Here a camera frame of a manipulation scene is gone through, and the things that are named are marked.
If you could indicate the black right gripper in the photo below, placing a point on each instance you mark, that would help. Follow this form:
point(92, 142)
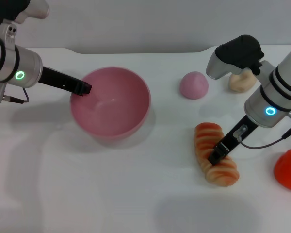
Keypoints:
point(235, 138)

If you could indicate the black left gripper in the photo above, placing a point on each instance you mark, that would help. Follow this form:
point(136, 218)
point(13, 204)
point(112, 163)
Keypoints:
point(55, 78)

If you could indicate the orange striped bread loaf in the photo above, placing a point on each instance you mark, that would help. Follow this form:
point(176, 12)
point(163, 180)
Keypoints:
point(223, 173)

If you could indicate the pink bowl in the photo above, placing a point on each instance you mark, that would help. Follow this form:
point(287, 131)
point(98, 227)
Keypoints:
point(111, 116)

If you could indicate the pink round bun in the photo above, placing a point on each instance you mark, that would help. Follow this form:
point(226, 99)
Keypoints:
point(194, 85)

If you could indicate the red bun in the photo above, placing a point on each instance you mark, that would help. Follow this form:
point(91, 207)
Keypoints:
point(289, 172)

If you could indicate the cream folded bun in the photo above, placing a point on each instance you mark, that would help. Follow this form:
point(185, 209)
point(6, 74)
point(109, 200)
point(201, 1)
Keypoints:
point(240, 83)

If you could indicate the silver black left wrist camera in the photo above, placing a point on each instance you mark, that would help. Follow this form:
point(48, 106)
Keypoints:
point(17, 8)

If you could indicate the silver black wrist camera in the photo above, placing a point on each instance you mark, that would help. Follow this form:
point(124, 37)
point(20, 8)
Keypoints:
point(235, 53)
point(17, 8)

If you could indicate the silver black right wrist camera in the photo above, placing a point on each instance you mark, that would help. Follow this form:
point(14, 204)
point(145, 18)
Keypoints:
point(235, 53)

